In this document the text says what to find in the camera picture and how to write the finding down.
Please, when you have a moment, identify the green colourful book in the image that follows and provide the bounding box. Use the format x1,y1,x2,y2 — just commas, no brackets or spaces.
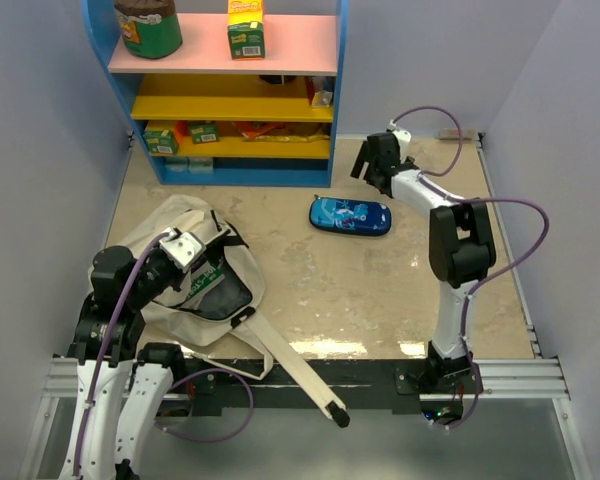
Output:
181,258,225,309

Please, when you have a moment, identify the cream canvas backpack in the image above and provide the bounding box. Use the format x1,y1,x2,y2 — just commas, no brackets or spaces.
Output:
112,194,351,429

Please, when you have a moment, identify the blue dinosaur pencil case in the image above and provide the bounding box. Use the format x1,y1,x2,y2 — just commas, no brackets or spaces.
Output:
309,196,392,237

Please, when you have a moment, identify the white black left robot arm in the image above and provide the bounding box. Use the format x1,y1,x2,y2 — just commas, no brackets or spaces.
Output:
60,244,187,479

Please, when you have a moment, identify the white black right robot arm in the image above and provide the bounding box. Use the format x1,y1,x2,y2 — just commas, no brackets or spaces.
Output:
351,128,496,393

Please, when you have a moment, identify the light blue tissue pack right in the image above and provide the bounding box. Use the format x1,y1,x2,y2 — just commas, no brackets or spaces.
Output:
188,157,214,174

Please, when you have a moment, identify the orange snack bag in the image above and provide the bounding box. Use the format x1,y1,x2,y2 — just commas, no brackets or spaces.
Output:
233,121,330,143

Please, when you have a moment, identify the small carton on shelf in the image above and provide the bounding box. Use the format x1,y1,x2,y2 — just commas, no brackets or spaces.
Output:
305,76,334,108

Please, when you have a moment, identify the green orange box left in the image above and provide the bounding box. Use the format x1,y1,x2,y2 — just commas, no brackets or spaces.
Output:
143,129,179,156

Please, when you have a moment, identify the green orange box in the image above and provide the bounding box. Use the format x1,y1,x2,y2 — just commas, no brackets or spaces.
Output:
143,129,179,156
187,120,219,144

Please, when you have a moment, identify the green orange box right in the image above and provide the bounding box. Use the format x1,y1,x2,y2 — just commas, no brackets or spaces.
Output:
187,120,219,144

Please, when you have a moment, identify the blue yellow pink shelf unit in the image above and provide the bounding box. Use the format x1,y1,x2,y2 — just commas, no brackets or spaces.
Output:
81,1,348,187

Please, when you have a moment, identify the yellow green sponge box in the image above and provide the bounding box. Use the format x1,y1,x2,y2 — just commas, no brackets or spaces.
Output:
227,0,266,60

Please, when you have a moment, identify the brown green canister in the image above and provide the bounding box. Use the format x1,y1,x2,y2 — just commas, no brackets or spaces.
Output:
114,0,183,59

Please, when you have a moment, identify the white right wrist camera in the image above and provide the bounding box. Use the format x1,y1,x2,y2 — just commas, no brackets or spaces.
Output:
387,120,412,155

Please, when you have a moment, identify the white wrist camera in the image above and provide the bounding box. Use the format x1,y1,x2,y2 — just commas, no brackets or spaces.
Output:
158,227,206,273
387,120,412,155

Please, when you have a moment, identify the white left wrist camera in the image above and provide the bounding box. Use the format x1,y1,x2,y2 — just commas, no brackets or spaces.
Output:
158,227,206,273

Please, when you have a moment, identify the white label on wall base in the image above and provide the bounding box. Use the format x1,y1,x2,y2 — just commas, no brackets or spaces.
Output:
436,128,479,141

